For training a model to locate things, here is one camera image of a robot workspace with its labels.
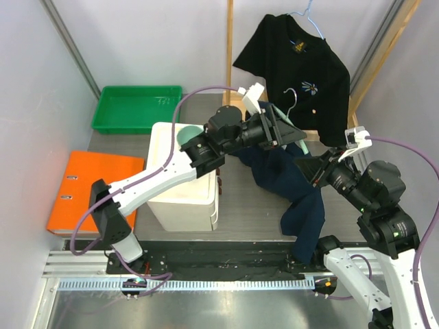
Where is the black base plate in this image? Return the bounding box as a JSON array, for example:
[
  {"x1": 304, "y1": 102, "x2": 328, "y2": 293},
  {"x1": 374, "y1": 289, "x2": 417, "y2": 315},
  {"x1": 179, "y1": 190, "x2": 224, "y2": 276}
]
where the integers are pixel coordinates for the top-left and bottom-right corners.
[{"x1": 63, "y1": 239, "x2": 339, "y2": 279}]

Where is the white drawer box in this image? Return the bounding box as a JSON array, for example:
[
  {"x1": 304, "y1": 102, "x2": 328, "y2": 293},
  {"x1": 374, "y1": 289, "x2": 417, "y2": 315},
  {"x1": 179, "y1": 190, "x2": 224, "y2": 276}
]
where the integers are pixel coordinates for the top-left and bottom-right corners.
[{"x1": 146, "y1": 122, "x2": 220, "y2": 232}]

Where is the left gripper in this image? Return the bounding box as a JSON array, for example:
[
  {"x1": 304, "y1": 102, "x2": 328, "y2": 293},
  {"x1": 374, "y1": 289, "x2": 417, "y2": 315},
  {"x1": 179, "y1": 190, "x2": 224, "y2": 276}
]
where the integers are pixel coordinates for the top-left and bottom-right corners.
[{"x1": 222, "y1": 104, "x2": 307, "y2": 156}]

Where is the green plastic tray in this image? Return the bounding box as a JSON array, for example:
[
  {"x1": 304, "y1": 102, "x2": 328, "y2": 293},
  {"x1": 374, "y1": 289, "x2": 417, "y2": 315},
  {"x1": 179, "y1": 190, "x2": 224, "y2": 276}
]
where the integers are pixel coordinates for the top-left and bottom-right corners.
[{"x1": 91, "y1": 86, "x2": 182, "y2": 134}]

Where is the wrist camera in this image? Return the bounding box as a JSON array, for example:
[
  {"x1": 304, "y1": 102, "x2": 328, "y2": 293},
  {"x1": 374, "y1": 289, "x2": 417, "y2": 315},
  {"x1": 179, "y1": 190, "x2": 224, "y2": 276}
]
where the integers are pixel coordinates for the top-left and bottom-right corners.
[
  {"x1": 338, "y1": 126, "x2": 372, "y2": 162},
  {"x1": 237, "y1": 82, "x2": 265, "y2": 115}
]

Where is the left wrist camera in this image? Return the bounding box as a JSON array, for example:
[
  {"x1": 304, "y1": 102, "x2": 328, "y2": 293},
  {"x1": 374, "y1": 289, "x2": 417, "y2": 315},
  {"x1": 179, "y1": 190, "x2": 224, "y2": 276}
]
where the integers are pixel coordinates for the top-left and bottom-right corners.
[{"x1": 237, "y1": 82, "x2": 265, "y2": 115}]

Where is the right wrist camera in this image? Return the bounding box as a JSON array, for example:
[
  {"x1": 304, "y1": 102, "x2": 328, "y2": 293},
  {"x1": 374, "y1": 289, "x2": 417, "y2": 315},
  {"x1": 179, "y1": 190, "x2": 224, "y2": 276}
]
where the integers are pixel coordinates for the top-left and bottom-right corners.
[{"x1": 338, "y1": 126, "x2": 372, "y2": 162}]

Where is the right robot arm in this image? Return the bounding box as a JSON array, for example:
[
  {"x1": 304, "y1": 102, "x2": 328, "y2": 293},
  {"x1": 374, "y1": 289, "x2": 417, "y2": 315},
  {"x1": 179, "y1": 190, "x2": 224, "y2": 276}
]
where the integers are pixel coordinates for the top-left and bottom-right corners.
[{"x1": 295, "y1": 149, "x2": 438, "y2": 328}]

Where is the light blue wire hanger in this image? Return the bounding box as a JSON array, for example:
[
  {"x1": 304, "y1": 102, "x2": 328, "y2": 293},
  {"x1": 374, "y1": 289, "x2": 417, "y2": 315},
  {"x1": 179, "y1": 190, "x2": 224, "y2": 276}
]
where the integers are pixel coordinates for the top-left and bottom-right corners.
[{"x1": 287, "y1": 0, "x2": 325, "y2": 40}]

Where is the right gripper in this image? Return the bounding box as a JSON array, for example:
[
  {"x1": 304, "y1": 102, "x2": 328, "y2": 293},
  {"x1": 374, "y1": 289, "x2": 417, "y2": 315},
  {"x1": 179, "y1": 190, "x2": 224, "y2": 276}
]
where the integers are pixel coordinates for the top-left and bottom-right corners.
[{"x1": 294, "y1": 144, "x2": 374, "y2": 211}]

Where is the black t shirt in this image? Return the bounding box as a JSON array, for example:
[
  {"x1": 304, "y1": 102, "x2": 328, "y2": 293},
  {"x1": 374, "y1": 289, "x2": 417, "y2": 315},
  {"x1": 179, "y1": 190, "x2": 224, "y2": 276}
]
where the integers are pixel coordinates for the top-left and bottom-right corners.
[{"x1": 233, "y1": 14, "x2": 350, "y2": 147}]

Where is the orange binder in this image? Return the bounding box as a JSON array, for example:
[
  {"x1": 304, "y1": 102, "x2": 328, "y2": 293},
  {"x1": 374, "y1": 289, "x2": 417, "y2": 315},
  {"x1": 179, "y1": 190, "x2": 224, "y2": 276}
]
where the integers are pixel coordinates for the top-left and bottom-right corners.
[{"x1": 46, "y1": 151, "x2": 145, "y2": 236}]

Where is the wooden clothes rack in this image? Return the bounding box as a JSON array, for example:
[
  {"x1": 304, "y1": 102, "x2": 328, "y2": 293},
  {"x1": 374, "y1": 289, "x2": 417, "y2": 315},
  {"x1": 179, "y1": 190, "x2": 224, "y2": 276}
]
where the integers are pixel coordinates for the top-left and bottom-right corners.
[{"x1": 222, "y1": 0, "x2": 423, "y2": 141}]

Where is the green mug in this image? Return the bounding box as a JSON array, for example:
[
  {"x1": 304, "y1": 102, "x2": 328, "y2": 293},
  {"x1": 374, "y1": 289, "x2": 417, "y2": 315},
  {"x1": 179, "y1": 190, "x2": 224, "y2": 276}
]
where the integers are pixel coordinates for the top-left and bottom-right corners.
[{"x1": 176, "y1": 125, "x2": 204, "y2": 147}]

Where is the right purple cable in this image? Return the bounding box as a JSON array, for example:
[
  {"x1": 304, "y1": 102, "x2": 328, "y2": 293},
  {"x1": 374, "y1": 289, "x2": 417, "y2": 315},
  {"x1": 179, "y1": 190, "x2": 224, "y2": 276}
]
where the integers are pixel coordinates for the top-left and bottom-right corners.
[{"x1": 365, "y1": 135, "x2": 439, "y2": 329}]

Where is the green hanger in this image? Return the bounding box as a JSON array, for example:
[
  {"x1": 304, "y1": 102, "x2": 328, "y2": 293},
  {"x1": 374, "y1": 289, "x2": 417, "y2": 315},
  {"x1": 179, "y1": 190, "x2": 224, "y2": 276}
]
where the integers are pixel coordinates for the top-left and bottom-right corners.
[{"x1": 274, "y1": 87, "x2": 309, "y2": 155}]

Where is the navy blue t shirt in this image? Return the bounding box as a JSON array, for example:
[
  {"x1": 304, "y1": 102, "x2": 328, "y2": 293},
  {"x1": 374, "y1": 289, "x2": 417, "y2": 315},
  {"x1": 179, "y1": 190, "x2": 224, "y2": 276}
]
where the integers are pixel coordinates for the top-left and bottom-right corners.
[{"x1": 231, "y1": 143, "x2": 325, "y2": 265}]

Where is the white cable duct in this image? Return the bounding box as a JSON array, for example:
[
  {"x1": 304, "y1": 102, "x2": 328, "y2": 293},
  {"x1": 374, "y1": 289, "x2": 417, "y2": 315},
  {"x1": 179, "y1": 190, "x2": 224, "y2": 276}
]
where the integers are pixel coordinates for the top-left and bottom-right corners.
[{"x1": 58, "y1": 276, "x2": 315, "y2": 292}]

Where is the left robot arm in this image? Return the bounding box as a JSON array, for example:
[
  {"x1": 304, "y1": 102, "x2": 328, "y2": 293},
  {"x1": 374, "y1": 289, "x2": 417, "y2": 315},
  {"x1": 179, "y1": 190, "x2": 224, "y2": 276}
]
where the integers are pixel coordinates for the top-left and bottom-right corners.
[{"x1": 89, "y1": 105, "x2": 307, "y2": 273}]

